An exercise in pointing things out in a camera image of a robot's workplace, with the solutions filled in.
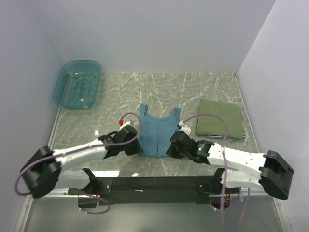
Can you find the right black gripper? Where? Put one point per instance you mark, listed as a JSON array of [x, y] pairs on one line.
[[172, 152]]

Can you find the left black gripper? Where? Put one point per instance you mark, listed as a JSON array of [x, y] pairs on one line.
[[136, 149]]

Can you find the olive green tank top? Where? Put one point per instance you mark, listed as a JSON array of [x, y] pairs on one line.
[[215, 116]]

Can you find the blue white striped tank top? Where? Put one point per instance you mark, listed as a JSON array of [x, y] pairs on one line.
[[221, 137]]

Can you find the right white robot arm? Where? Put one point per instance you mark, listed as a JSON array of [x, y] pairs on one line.
[[236, 169]]

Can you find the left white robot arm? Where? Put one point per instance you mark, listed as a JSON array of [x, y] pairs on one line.
[[48, 169]]

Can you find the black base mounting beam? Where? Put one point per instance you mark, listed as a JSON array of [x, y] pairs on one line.
[[122, 190]]

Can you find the teal plastic laundry basket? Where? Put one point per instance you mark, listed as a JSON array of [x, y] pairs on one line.
[[77, 85]]

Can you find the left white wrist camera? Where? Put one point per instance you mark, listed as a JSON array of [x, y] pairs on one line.
[[123, 123]]

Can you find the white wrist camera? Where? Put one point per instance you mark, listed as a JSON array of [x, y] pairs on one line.
[[183, 127], [123, 123]]

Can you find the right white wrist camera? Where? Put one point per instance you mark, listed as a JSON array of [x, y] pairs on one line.
[[183, 127]]

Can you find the aluminium extrusion frame rail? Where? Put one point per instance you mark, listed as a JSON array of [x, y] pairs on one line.
[[24, 214]]

